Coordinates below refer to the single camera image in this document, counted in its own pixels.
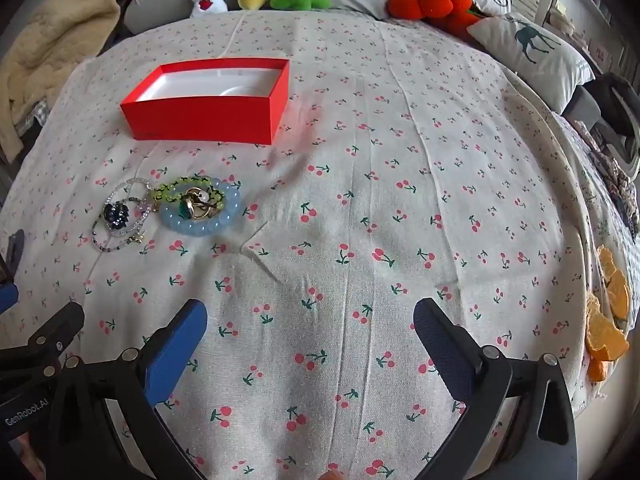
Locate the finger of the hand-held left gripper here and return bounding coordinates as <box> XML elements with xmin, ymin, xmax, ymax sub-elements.
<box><xmin>0</xmin><ymin>229</ymin><xmax>25</xmax><ymax>313</ymax></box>
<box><xmin>0</xmin><ymin>301</ymin><xmax>86</xmax><ymax>386</ymax></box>

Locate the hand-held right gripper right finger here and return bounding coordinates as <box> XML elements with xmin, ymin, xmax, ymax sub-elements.
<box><xmin>414</xmin><ymin>298</ymin><xmax>578</xmax><ymax>480</ymax></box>

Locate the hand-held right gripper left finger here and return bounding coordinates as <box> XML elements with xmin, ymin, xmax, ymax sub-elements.
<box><xmin>47</xmin><ymin>299</ymin><xmax>208</xmax><ymax>480</ymax></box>

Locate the silver beaded bracelet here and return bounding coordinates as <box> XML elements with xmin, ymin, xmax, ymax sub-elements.
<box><xmin>91</xmin><ymin>219</ymin><xmax>147</xmax><ymax>252</ymax></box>

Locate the black flower hair clip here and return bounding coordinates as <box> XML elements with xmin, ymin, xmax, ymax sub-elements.
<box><xmin>103</xmin><ymin>201</ymin><xmax>132</xmax><ymax>233</ymax></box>

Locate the green gem gold ring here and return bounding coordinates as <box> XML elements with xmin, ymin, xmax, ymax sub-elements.
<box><xmin>172</xmin><ymin>195</ymin><xmax>199</xmax><ymax>221</ymax></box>

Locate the clear bead bracelet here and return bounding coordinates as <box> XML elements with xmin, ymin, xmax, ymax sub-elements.
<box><xmin>107</xmin><ymin>177</ymin><xmax>156</xmax><ymax>222</ymax></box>

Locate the blue bead bracelet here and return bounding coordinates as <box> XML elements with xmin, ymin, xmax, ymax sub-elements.
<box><xmin>159</xmin><ymin>180</ymin><xmax>243</xmax><ymax>233</ymax></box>

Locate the green bead bracelet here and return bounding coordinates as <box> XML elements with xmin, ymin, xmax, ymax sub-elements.
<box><xmin>150</xmin><ymin>176</ymin><xmax>223</xmax><ymax>211</ymax></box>

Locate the red cardboard box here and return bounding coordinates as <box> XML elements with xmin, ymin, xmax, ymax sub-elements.
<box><xmin>120</xmin><ymin>58</ymin><xmax>291</xmax><ymax>146</ymax></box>

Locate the pile of orange peels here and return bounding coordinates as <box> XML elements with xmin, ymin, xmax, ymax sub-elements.
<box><xmin>585</xmin><ymin>245</ymin><xmax>632</xmax><ymax>383</ymax></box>

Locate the cherry print bedsheet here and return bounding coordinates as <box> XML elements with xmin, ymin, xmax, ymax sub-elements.
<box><xmin>0</xmin><ymin>10</ymin><xmax>601</xmax><ymax>480</ymax></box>

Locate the floral patterned quilt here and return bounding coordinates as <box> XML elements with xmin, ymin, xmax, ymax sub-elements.
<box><xmin>550</xmin><ymin>110</ymin><xmax>640</xmax><ymax>266</ymax></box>

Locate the beige quilted blanket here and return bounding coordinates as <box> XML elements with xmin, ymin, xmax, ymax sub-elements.
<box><xmin>0</xmin><ymin>0</ymin><xmax>151</xmax><ymax>161</ymax></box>

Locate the black and grey chair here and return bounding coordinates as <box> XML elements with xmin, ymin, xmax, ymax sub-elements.
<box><xmin>565</xmin><ymin>72</ymin><xmax>640</xmax><ymax>181</ymax></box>

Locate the deer print pillow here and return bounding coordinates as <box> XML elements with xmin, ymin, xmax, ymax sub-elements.
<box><xmin>467</xmin><ymin>14</ymin><xmax>596</xmax><ymax>111</ymax></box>

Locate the orange persimmon plush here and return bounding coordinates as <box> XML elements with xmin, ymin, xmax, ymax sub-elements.
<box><xmin>430</xmin><ymin>0</ymin><xmax>483</xmax><ymax>41</ymax></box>
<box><xmin>384</xmin><ymin>0</ymin><xmax>453</xmax><ymax>22</ymax></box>

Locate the white bookshelf with books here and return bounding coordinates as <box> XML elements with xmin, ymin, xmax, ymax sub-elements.
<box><xmin>502</xmin><ymin>0</ymin><xmax>633</xmax><ymax>76</ymax></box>

